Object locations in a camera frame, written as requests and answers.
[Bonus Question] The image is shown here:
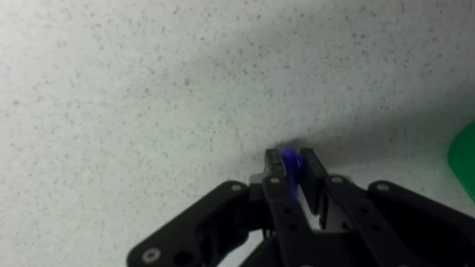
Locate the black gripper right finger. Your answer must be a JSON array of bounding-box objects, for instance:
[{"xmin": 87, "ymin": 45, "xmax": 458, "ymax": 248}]
[{"xmin": 300, "ymin": 149, "xmax": 475, "ymax": 267}]

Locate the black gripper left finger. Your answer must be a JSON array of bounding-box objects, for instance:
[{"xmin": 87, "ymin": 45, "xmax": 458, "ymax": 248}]
[{"xmin": 127, "ymin": 150, "xmax": 318, "ymax": 267}]

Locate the blue marker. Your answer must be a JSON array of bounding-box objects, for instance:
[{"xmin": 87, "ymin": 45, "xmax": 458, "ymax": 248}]
[{"xmin": 281, "ymin": 147, "xmax": 303, "ymax": 197}]

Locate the green plastic cup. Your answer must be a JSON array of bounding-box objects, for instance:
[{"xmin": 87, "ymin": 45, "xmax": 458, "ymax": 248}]
[{"xmin": 449, "ymin": 122, "xmax": 475, "ymax": 202}]

